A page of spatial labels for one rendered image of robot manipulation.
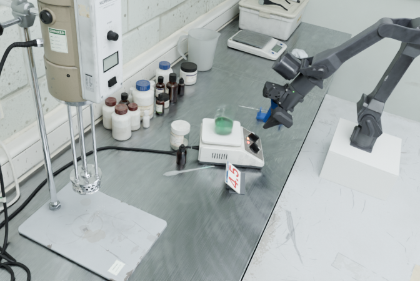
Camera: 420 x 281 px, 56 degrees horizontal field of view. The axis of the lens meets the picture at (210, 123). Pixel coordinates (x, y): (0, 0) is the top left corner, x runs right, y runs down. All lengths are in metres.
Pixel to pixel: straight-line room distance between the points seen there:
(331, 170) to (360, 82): 1.38
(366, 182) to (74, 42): 0.90
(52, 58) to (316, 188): 0.82
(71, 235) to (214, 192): 0.39
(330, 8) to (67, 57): 1.92
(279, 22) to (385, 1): 0.61
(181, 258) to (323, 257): 0.35
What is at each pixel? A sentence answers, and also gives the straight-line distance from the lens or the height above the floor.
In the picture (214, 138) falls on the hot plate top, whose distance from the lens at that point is 1.17.
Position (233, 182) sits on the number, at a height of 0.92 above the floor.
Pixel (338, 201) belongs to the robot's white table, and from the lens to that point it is 1.21.
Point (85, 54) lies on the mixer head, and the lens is 0.68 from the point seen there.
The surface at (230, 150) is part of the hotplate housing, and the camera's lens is 1.17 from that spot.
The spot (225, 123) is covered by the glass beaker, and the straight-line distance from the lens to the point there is 1.15.
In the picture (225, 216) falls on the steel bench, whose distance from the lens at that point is 1.07.
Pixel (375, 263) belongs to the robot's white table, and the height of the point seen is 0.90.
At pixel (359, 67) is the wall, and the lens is 2.53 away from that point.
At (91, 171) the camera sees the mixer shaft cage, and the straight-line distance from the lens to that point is 0.92.
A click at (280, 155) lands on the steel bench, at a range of 1.30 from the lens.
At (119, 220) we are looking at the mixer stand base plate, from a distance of 1.04.
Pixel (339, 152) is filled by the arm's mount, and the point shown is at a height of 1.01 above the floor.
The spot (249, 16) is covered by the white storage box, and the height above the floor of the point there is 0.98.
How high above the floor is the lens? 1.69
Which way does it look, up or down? 35 degrees down
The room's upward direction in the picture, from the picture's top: 7 degrees clockwise
